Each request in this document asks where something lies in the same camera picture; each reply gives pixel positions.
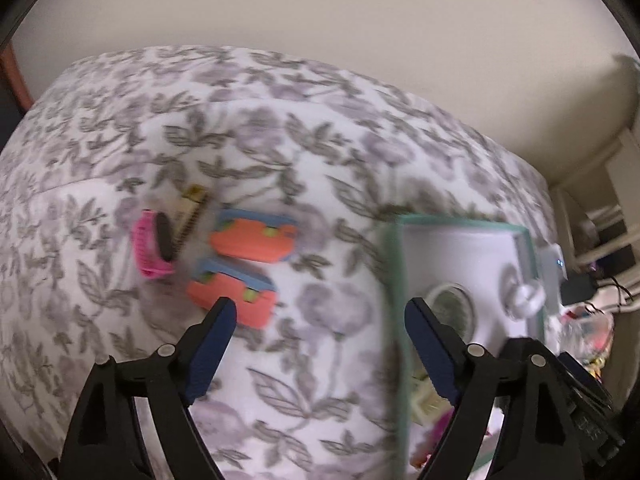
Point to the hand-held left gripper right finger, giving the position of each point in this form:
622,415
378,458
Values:
432,355

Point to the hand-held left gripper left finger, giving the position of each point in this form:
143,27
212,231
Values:
207,355

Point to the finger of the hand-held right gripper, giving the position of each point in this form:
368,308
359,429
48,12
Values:
590,410

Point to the cream hair claw clip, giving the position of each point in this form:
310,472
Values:
425,402

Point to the pink and blue toy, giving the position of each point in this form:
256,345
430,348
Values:
250,242
225,292

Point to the magenta round toy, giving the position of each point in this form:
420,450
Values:
440,430

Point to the teal rimmed white tray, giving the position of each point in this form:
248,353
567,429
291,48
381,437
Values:
450,255

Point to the round clear case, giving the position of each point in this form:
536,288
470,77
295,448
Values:
452,310

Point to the pink smartwatch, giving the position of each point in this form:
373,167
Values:
147,250

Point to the white power bank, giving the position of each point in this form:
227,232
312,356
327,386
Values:
552,275

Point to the gold rectangular lighter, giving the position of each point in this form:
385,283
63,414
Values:
192,200

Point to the white shelf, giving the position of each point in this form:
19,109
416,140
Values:
600,195

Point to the floral printed blanket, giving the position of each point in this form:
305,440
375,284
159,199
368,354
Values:
310,160

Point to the brown wooden headboard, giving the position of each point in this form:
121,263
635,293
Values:
15,80

